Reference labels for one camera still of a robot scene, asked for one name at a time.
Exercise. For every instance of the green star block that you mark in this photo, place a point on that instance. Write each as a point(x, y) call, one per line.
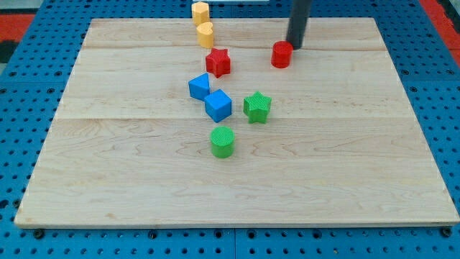
point(257, 107)

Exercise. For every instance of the blue triangle block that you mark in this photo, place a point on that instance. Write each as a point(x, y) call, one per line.
point(199, 87)

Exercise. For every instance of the red star block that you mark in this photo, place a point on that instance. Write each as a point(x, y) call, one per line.
point(218, 62)

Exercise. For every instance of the green cylinder block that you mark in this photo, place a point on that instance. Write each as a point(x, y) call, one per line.
point(222, 141)

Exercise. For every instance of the blue cube block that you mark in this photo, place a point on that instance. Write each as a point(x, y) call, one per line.
point(218, 105)

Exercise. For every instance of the red cylinder block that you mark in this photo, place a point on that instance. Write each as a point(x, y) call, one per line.
point(281, 54)

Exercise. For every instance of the yellow heart block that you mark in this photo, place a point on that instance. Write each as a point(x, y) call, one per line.
point(205, 35)

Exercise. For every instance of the light wooden board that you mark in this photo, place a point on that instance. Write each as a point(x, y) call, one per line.
point(129, 148)

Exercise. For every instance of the yellow hexagon block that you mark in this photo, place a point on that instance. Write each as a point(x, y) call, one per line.
point(200, 12)

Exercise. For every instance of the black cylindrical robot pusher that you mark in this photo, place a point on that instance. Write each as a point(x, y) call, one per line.
point(297, 23)

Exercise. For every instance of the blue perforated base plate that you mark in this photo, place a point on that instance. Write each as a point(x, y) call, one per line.
point(34, 79)

